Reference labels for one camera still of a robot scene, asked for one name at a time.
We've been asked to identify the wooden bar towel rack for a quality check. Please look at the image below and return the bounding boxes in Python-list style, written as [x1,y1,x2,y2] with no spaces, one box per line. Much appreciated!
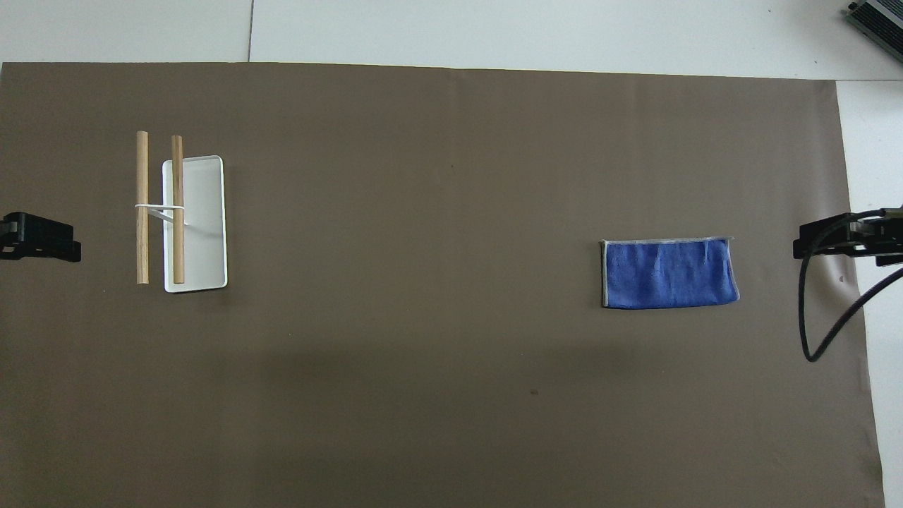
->
[134,131,229,294]

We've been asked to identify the blue towel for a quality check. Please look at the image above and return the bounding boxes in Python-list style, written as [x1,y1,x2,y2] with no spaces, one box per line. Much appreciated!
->
[600,236,741,310]

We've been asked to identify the black cable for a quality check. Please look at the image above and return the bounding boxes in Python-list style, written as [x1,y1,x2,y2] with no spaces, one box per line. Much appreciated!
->
[798,207,903,363]

